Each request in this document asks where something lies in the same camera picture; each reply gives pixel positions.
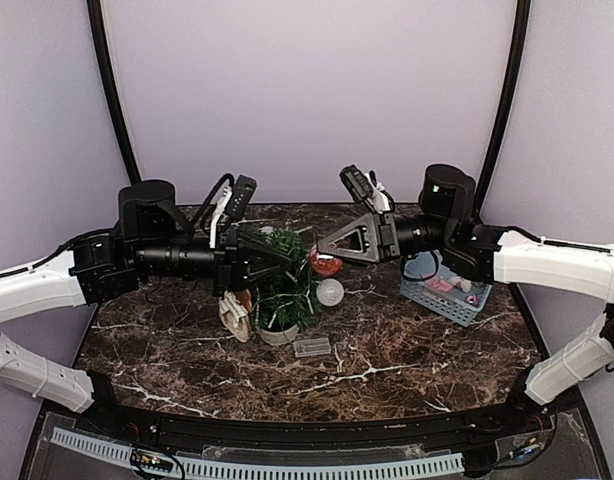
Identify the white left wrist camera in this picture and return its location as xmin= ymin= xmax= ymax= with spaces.
xmin=209 ymin=175 xmax=257 ymax=249

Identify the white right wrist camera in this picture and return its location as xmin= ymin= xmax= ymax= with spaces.
xmin=339 ymin=165 xmax=395 ymax=214

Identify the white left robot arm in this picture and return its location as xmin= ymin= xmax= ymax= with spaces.
xmin=0 ymin=174 xmax=291 ymax=436

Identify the white tree pot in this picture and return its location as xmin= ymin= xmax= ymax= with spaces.
xmin=257 ymin=325 xmax=300 ymax=346

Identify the small green christmas tree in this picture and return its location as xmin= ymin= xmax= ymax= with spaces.
xmin=250 ymin=230 xmax=320 ymax=331

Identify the clear string light garland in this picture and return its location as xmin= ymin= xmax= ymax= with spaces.
xmin=219 ymin=225 xmax=346 ymax=359

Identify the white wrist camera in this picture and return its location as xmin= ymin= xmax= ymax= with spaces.
xmin=209 ymin=175 xmax=257 ymax=249
xmin=339 ymin=165 xmax=395 ymax=214

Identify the blue plastic basket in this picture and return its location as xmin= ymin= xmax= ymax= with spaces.
xmin=400 ymin=251 xmax=492 ymax=327

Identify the pink bow ornament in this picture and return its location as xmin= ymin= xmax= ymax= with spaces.
xmin=426 ymin=276 xmax=460 ymax=293

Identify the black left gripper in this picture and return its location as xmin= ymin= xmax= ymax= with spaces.
xmin=134 ymin=224 xmax=292 ymax=297

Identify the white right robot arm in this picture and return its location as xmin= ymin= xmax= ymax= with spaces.
xmin=317 ymin=164 xmax=614 ymax=434

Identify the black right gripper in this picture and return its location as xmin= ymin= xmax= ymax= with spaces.
xmin=313 ymin=209 xmax=454 ymax=267

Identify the white cable duct strip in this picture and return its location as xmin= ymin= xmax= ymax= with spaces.
xmin=50 ymin=427 xmax=464 ymax=480

